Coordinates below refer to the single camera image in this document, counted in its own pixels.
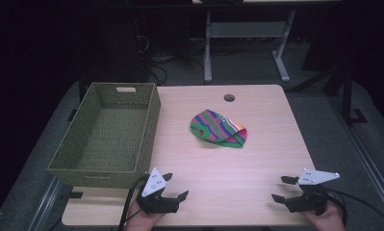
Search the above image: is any green woven basket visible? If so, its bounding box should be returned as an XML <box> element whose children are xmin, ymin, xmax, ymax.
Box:
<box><xmin>47</xmin><ymin>82</ymin><xmax>162</xmax><ymax>190</ymax></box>

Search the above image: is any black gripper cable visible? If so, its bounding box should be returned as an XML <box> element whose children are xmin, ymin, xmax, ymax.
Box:
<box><xmin>117</xmin><ymin>173</ymin><xmax>149</xmax><ymax>231</ymax></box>
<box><xmin>323</xmin><ymin>187</ymin><xmax>384</xmax><ymax>227</ymax></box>

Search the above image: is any black computer tower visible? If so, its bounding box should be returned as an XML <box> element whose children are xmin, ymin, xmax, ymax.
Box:
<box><xmin>80</xmin><ymin>13</ymin><xmax>150</xmax><ymax>85</ymax></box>

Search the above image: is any black metal stand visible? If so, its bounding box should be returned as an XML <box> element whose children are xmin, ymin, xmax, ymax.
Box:
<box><xmin>299</xmin><ymin>47</ymin><xmax>370</xmax><ymax>127</ymax></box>

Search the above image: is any grey metal desk frame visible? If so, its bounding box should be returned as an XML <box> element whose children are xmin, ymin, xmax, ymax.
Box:
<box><xmin>203</xmin><ymin>9</ymin><xmax>297</xmax><ymax>85</ymax></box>

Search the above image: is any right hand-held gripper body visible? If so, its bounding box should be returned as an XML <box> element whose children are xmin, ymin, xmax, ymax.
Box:
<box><xmin>284</xmin><ymin>167</ymin><xmax>341</xmax><ymax>216</ymax></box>

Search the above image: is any aluminium rail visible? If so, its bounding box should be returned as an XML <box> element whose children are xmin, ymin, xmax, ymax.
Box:
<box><xmin>327</xmin><ymin>94</ymin><xmax>384</xmax><ymax>223</ymax></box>
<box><xmin>27</xmin><ymin>175</ymin><xmax>64</xmax><ymax>231</ymax></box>

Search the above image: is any person's right hand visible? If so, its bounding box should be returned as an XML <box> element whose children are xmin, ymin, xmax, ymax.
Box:
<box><xmin>299</xmin><ymin>201</ymin><xmax>346</xmax><ymax>231</ymax></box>

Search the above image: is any striped knitted pet sweater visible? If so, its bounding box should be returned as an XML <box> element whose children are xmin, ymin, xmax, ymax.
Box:
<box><xmin>189</xmin><ymin>109</ymin><xmax>248</xmax><ymax>149</ymax></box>

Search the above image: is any tangle of floor cables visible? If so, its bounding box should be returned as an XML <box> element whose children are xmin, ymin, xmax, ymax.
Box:
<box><xmin>147</xmin><ymin>37</ymin><xmax>207</xmax><ymax>87</ymax></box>

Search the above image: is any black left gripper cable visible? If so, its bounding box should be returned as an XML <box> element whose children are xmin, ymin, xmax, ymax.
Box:
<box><xmin>117</xmin><ymin>173</ymin><xmax>149</xmax><ymax>231</ymax></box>

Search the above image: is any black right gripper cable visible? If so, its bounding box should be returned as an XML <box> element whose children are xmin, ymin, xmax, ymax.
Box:
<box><xmin>323</xmin><ymin>187</ymin><xmax>384</xmax><ymax>227</ymax></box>

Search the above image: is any person's left hand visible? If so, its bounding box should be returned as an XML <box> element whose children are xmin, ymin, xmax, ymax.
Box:
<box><xmin>125</xmin><ymin>201</ymin><xmax>166</xmax><ymax>231</ymax></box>

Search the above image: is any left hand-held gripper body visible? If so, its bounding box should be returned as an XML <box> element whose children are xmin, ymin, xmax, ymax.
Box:
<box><xmin>136</xmin><ymin>167</ymin><xmax>181</xmax><ymax>216</ymax></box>

